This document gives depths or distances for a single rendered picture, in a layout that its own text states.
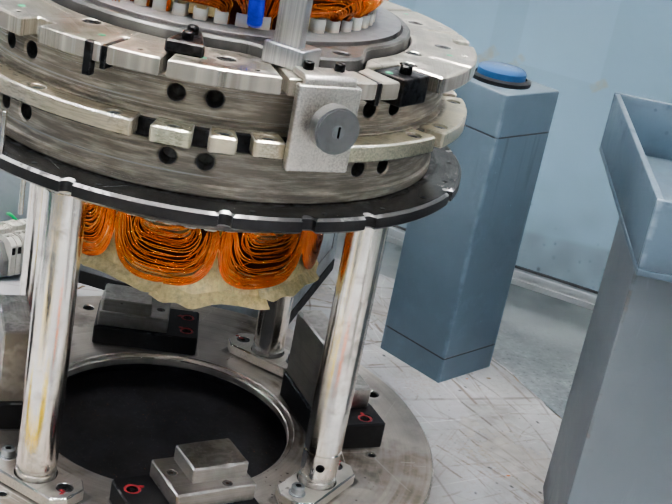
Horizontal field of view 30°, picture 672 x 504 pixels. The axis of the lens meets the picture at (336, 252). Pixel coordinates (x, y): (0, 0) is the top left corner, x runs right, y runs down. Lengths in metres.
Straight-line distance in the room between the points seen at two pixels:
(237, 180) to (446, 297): 0.40
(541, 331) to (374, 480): 2.37
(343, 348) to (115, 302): 0.25
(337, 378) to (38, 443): 0.19
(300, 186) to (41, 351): 0.19
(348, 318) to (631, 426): 0.19
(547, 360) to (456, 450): 2.11
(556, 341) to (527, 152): 2.18
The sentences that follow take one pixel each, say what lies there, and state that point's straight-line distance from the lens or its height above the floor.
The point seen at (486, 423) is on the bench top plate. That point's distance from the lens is 1.02.
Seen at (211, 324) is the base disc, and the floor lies 0.80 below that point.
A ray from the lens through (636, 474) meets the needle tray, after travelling 0.84.
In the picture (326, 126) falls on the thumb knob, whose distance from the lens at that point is 0.64.
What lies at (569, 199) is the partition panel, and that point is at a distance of 3.12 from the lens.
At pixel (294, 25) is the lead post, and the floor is 1.12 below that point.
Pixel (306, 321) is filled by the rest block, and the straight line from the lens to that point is 0.90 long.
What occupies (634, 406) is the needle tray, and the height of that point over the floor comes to 0.91.
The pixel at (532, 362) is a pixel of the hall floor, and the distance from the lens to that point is 3.04.
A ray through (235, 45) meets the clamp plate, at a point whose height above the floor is 1.10.
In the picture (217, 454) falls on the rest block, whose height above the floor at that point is 0.84.
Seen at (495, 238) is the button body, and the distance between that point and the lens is 1.04.
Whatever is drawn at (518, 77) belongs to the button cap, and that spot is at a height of 1.04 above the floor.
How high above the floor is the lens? 1.25
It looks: 21 degrees down
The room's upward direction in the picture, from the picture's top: 11 degrees clockwise
